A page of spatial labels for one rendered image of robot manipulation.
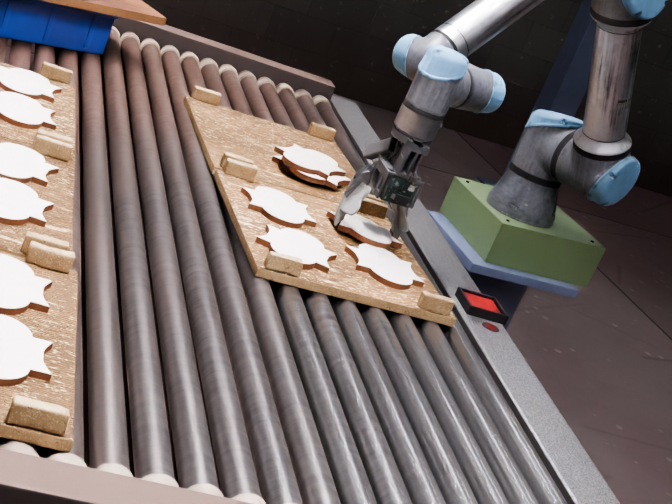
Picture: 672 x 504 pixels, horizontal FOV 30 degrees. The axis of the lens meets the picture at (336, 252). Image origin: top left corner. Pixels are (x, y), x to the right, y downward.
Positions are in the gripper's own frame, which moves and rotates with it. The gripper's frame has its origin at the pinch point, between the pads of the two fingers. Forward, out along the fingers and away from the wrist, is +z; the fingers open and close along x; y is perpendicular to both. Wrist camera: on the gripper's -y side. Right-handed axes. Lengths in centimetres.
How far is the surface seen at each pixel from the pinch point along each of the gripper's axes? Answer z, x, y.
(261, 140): 2.0, -11.4, -39.3
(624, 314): 96, 249, -258
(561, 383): 96, 171, -166
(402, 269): -0.3, 3.0, 14.7
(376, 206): -0.8, 5.6, -11.9
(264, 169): 1.7, -14.5, -21.1
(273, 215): 0.2, -18.8, 5.6
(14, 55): 5, -61, -54
